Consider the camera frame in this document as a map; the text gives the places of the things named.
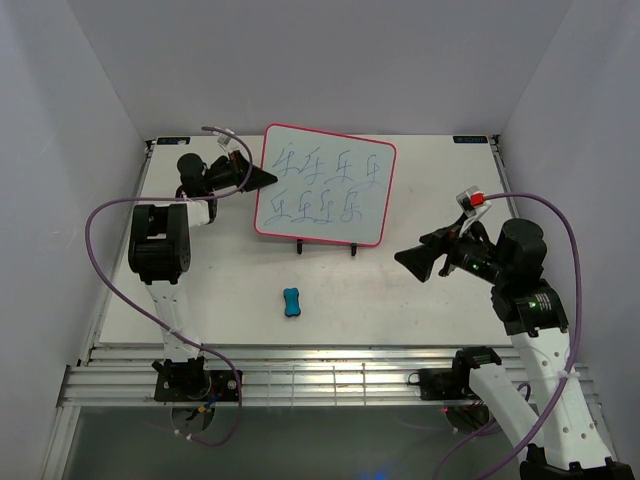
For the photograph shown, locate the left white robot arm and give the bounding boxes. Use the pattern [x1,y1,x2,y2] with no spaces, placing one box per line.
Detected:
[128,150,278,364]

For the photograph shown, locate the black metal whiteboard stand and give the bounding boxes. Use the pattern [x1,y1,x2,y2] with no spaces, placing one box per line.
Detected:
[295,239,358,257]

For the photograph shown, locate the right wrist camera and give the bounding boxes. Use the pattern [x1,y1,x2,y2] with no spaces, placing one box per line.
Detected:
[456,186,491,236]

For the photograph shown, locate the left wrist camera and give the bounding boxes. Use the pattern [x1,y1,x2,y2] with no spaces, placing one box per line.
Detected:
[216,131,235,155]

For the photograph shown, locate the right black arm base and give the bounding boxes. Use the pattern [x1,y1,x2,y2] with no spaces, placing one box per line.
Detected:
[407,368,467,401]

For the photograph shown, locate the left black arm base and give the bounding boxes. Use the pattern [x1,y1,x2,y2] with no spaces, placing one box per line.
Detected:
[152,357,243,403]

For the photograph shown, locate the left blue table label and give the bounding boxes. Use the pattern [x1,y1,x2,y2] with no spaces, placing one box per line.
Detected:
[156,137,191,146]

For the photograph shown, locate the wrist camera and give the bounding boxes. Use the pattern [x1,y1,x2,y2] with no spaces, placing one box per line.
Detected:
[456,186,491,236]
[216,131,235,155]

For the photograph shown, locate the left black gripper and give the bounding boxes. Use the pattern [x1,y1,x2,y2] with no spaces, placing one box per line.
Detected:
[203,150,277,194]

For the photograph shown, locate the pink framed whiteboard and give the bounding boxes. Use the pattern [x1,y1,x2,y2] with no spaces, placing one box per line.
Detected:
[254,123,397,247]

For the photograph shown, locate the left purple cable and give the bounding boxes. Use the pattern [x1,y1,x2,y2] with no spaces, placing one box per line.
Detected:
[83,125,254,447]

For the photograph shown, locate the purple cable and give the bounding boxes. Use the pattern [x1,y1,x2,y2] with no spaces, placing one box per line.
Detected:
[431,191,584,480]
[83,125,254,447]

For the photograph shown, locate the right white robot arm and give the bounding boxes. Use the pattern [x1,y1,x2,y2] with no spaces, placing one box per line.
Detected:
[394,219,634,479]

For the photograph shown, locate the blue table label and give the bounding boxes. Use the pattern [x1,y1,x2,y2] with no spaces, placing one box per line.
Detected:
[452,135,489,144]
[156,137,191,146]

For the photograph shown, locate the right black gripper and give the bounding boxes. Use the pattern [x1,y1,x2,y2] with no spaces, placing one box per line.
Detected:
[393,211,509,284]

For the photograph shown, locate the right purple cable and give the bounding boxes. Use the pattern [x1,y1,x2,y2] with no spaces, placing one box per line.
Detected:
[431,191,584,480]

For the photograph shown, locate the right blue table label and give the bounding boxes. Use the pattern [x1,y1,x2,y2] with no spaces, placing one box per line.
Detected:
[452,135,489,144]

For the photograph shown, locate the aluminium frame rail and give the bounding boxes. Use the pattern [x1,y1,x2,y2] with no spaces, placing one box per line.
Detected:
[55,344,601,409]

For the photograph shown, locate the blue whiteboard eraser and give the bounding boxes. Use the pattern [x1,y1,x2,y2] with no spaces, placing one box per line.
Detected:
[283,287,301,318]

